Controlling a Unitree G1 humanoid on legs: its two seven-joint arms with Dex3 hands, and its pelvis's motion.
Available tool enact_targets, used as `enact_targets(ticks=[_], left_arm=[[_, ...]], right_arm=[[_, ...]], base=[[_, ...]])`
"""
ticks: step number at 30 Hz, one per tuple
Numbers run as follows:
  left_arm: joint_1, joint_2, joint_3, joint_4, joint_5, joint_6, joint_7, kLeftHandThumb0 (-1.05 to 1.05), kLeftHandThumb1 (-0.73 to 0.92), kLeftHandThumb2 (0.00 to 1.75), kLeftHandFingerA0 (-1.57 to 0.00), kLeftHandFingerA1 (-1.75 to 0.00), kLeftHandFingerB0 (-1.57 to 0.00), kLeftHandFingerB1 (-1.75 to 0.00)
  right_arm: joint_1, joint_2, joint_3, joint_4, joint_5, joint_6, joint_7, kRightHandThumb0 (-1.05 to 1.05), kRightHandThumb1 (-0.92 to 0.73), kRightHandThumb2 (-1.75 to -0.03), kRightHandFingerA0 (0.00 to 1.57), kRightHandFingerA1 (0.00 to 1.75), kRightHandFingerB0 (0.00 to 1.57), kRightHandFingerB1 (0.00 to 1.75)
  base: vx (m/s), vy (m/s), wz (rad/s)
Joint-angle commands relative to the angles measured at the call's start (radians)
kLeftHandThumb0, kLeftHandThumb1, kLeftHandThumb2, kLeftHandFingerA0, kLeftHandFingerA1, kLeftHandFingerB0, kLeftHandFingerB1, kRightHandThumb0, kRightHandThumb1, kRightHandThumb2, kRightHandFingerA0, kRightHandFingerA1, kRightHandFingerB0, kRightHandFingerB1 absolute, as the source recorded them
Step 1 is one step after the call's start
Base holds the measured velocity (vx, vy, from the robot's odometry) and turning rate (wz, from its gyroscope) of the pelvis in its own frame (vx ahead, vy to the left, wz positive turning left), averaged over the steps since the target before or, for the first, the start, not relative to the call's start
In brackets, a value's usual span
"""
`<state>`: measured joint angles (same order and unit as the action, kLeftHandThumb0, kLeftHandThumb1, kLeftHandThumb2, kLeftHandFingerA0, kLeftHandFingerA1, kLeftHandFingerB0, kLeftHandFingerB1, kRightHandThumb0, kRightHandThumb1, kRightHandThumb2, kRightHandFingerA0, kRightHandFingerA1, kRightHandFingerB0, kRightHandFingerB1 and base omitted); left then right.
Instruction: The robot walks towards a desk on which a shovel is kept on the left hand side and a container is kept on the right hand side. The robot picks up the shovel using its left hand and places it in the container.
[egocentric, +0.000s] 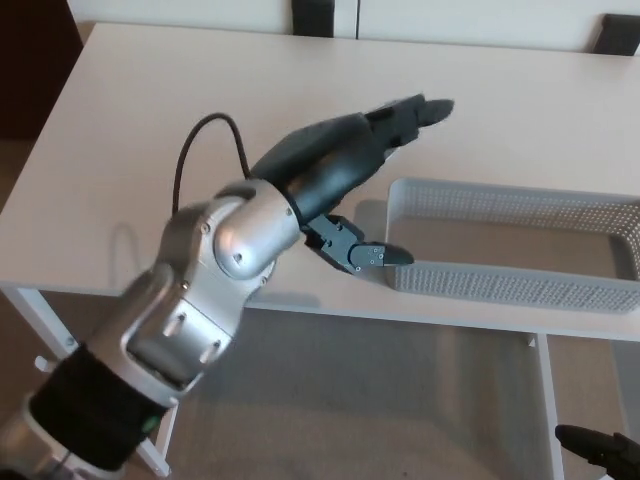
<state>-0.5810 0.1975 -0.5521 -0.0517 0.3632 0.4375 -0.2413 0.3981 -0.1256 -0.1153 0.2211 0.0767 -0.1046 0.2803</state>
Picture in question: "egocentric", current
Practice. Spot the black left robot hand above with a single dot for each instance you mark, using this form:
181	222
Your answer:
325	160

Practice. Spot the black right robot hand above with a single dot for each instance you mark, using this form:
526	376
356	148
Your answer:
615	457

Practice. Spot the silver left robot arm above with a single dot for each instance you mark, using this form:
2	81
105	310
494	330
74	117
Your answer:
240	240

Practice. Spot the black chair backrest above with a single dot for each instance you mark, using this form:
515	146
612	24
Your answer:
312	17
620	35

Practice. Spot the grey perforated plastic basket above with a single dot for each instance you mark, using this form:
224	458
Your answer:
500	290

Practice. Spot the white cabinet fronts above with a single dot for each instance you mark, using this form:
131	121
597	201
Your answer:
475	20

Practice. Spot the dark brown wooden cabinet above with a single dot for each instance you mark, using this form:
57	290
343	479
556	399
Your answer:
30	65

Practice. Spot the white desk with metal frame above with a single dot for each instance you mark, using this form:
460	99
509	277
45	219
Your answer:
125	150

